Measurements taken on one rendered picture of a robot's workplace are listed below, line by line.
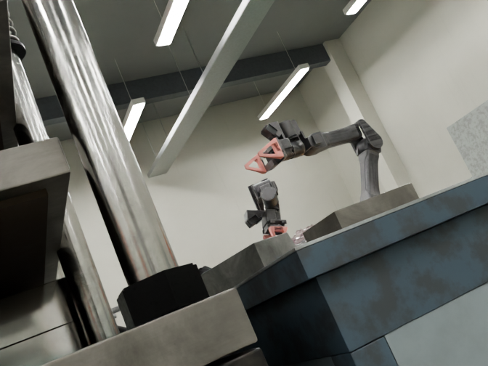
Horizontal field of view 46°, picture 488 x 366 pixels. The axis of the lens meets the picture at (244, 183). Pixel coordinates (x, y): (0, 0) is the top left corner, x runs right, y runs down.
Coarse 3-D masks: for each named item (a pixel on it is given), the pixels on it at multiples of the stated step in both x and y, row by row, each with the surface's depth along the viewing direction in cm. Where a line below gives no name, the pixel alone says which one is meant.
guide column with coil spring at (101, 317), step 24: (24, 72) 111; (24, 96) 108; (24, 120) 106; (24, 144) 105; (72, 216) 103; (72, 240) 101; (72, 264) 100; (72, 288) 99; (96, 288) 100; (96, 312) 98; (96, 336) 97
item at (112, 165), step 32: (32, 0) 70; (64, 0) 70; (64, 32) 68; (64, 64) 67; (96, 64) 70; (64, 96) 67; (96, 96) 67; (96, 128) 65; (96, 160) 65; (128, 160) 66; (96, 192) 65; (128, 192) 64; (128, 224) 63; (160, 224) 65; (128, 256) 62; (160, 256) 63; (128, 288) 61; (160, 288) 60; (192, 288) 62; (128, 320) 62
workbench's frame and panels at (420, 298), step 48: (480, 192) 75; (336, 240) 66; (384, 240) 68; (432, 240) 72; (480, 240) 75; (240, 288) 81; (288, 288) 68; (336, 288) 66; (384, 288) 68; (432, 288) 70; (480, 288) 72; (288, 336) 76; (336, 336) 65; (384, 336) 66; (432, 336) 68; (480, 336) 70
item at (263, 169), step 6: (258, 156) 192; (252, 162) 190; (258, 162) 191; (270, 162) 188; (276, 162) 188; (246, 168) 187; (252, 168) 188; (258, 168) 190; (264, 168) 191; (270, 168) 189
